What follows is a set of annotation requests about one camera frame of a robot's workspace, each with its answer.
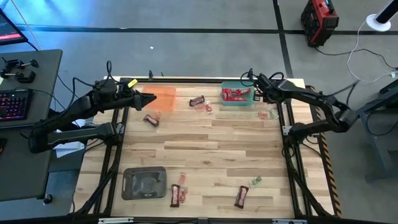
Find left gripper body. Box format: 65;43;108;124
119;89;145;111

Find black floor cable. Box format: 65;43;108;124
313;45;398;70

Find white round fan stand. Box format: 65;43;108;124
366;0;398;32

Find grey metal stand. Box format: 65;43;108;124
356;79;398;183

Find teal translucent plastic bin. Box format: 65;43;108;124
221;81;255;106

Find red and black tool case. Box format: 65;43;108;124
300;0;340;48

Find desk monitor with red screen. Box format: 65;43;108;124
0;8;29;47

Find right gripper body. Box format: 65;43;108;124
261;74;282;102

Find yellow-black hazard tape strip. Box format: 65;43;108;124
318;132;343;218

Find white paper sheets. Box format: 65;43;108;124
52;117;87;159

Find brown Snickers bar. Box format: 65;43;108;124
189;95;205;107
170;184;181;208
143;114;160;128
234;185;249;209

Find black clamp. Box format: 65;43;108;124
0;70;37;84
1;57;40;71

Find backlit black keyboard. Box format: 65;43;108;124
0;88;34;122

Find silver frame bracket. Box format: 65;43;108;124
272;218;308;224
98;217;135;224

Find white cable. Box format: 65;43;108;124
346;18;398;84

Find grey translucent plastic bin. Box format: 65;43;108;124
121;166;167;201

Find orange translucent plastic bin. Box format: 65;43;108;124
142;85;177;112

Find dark grey desk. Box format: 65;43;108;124
0;49;63;202

